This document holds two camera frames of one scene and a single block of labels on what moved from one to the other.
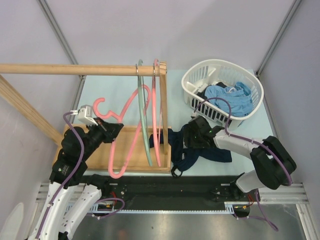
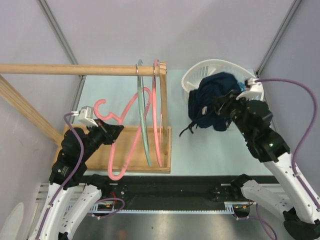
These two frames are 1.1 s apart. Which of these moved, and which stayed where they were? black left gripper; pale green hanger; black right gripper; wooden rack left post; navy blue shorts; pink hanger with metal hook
Moved: navy blue shorts; black right gripper
Stayed: wooden rack left post; pale green hanger; pink hanger with metal hook; black left gripper
